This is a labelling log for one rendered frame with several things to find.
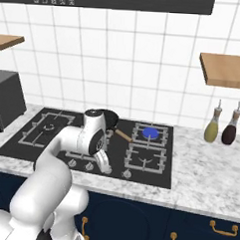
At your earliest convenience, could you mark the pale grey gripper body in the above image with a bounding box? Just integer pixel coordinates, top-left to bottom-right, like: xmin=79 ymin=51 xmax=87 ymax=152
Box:
xmin=92 ymin=148 xmax=115 ymax=175

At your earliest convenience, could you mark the black gas hob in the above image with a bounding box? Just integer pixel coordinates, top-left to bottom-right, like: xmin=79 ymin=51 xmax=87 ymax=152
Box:
xmin=0 ymin=104 xmax=176 ymax=190

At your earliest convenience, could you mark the yellow oil bottle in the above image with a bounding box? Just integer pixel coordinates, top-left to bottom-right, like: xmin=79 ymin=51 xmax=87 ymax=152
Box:
xmin=202 ymin=99 xmax=224 ymax=144

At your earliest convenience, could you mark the black toaster oven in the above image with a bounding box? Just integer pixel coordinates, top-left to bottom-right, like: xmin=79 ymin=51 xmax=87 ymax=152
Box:
xmin=0 ymin=69 xmax=30 ymax=135

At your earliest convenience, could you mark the navy drawer front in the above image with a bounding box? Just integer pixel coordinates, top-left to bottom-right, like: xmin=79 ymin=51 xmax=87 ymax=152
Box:
xmin=167 ymin=207 xmax=240 ymax=240

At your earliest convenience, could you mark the dark vinegar bottle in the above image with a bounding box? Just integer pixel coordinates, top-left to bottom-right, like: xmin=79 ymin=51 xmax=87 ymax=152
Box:
xmin=220 ymin=100 xmax=240 ymax=146

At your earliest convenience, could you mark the black range hood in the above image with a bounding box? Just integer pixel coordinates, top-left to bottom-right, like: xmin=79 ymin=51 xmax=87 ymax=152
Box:
xmin=0 ymin=0 xmax=216 ymax=16

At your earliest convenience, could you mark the black pan with wooden handle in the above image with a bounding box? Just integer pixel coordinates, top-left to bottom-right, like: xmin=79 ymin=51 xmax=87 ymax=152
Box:
xmin=90 ymin=108 xmax=135 ymax=143

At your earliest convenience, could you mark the gold drawer handle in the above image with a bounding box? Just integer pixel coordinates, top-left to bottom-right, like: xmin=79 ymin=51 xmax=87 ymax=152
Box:
xmin=208 ymin=219 xmax=239 ymax=238

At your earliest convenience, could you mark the wooden wall shelf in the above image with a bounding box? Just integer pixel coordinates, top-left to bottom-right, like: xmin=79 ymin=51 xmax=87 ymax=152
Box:
xmin=0 ymin=34 xmax=26 ymax=55
xmin=197 ymin=52 xmax=240 ymax=91

